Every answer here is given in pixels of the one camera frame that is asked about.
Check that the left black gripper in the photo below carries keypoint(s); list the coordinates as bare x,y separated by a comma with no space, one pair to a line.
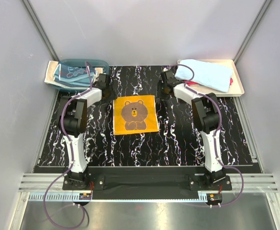
112,96

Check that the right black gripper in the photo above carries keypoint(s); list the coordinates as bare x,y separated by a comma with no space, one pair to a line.
160,84

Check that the yellow bear towel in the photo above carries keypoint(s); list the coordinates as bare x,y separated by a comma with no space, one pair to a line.
134,114

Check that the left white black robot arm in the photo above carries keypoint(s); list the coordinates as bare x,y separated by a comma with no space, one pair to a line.
72,122

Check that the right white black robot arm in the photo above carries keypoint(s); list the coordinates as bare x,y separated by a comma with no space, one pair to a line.
207,119

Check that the pink folded towel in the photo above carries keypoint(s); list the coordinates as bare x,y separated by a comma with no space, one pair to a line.
192,83

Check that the teal plastic basket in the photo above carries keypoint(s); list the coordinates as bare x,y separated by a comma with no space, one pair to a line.
87,63

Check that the blue beige patterned towel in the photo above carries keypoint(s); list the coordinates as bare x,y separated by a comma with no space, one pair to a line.
66,77

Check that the light blue folded towel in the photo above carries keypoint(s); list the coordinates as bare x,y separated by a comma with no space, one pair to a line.
208,74

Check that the black marble pattern mat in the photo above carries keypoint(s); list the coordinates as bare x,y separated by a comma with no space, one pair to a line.
177,143

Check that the white plastic tray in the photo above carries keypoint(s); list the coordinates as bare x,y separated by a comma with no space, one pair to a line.
235,90

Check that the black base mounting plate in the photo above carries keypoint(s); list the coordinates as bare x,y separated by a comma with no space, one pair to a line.
147,183

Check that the slotted aluminium cable rail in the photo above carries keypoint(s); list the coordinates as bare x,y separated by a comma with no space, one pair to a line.
60,196

